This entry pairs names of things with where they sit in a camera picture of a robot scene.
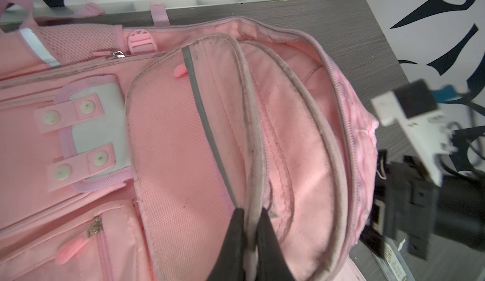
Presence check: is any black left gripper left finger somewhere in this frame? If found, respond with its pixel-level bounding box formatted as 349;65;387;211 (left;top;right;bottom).
207;208;246;281

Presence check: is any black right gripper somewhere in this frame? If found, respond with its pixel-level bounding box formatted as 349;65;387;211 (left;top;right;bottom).
360;150;484;260

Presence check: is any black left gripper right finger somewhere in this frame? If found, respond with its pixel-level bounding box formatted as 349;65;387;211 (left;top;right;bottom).
256;208;295;281

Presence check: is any navy blue notebook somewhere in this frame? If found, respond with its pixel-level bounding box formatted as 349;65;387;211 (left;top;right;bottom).
374;238;415;281

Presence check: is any pink student backpack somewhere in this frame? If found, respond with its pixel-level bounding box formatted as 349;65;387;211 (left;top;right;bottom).
1;0;378;280

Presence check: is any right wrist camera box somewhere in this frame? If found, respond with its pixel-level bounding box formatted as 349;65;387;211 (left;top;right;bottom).
371;79;455;186

